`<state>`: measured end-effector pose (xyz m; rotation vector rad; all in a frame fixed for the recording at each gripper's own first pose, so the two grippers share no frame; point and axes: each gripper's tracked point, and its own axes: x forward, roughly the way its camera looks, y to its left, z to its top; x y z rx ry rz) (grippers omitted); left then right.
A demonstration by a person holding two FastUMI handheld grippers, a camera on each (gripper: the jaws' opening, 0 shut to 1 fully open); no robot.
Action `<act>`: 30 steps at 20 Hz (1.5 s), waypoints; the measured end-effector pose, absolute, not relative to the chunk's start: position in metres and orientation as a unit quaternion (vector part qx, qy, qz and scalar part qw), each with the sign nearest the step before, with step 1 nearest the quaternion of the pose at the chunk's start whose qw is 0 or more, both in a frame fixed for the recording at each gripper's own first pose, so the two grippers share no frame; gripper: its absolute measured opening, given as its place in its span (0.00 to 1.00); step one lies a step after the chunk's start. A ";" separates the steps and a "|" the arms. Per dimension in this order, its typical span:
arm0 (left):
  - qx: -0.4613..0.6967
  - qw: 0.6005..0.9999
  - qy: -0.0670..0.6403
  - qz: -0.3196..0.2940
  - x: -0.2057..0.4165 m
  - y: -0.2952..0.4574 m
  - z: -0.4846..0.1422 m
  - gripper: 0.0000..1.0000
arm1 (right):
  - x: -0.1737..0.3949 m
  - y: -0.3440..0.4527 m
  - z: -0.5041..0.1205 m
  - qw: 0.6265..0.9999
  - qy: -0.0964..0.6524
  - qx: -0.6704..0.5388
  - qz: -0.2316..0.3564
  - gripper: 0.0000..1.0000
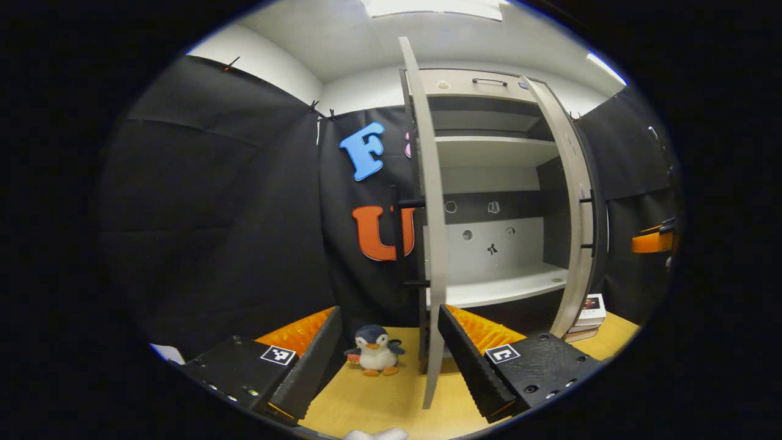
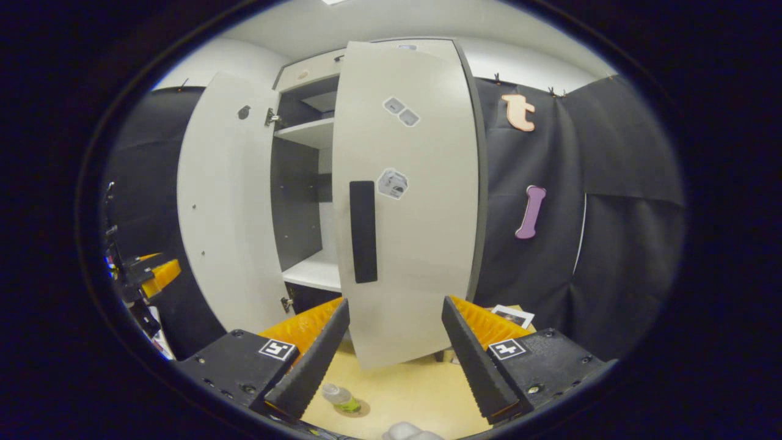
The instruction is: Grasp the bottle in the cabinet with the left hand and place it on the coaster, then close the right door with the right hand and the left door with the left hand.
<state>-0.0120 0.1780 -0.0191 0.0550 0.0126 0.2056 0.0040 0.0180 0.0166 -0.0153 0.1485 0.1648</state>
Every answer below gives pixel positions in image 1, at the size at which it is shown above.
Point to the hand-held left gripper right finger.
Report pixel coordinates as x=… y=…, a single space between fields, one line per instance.
x=467 y=363

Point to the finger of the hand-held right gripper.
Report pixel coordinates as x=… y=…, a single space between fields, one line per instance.
x=650 y=242

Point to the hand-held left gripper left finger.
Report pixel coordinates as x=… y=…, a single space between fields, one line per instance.
x=308 y=370

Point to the white cabinet door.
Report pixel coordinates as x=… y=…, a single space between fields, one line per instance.
x=432 y=214
x=577 y=201

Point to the grey and white cabinet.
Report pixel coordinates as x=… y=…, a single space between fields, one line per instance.
x=489 y=150

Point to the white cabinet drawer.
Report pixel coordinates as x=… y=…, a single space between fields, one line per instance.
x=452 y=82

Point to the penguin plush toy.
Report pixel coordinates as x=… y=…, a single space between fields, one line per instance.
x=374 y=354

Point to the black backdrop cloth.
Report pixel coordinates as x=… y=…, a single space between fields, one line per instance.
x=214 y=214

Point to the black cloth clip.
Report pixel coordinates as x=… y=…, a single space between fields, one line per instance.
x=315 y=108
x=231 y=64

